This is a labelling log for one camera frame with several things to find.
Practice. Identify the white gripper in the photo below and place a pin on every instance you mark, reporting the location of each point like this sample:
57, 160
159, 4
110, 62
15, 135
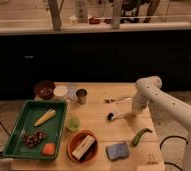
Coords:
139, 103

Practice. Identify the white handled black brush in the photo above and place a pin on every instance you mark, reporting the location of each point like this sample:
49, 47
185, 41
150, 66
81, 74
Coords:
114, 116

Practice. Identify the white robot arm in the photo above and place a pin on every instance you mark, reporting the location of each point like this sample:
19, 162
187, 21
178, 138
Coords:
149, 90

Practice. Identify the silver fork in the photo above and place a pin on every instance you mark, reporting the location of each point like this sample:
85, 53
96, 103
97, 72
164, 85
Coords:
112, 100

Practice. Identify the green pepper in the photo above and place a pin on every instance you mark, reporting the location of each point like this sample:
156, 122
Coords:
138, 136

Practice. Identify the blue sponge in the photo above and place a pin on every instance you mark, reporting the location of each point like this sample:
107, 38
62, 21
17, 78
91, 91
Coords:
117, 151

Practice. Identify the metal cup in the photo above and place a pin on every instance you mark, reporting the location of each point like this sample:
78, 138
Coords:
81, 96

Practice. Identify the clear plastic cup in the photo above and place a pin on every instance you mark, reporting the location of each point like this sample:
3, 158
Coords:
72, 91

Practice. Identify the small green cup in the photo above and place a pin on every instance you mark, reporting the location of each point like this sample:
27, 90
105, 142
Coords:
73, 124

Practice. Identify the wooden block in bowl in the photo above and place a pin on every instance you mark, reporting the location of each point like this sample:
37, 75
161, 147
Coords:
82, 148

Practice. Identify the orange plastic bowl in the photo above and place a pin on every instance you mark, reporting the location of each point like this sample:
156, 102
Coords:
76, 140

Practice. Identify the white round container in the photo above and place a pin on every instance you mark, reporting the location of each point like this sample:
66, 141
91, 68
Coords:
61, 92

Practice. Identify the yellow corn cob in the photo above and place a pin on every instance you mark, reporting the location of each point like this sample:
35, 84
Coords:
47, 115

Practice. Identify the dark red bowl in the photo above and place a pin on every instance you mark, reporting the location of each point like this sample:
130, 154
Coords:
44, 89

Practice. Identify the orange sponge block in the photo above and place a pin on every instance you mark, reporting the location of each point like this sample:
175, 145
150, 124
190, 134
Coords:
49, 149

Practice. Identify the green tray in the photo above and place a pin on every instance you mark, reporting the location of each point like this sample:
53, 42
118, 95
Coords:
53, 128

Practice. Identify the dark grape bunch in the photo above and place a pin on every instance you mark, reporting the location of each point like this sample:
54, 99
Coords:
34, 139

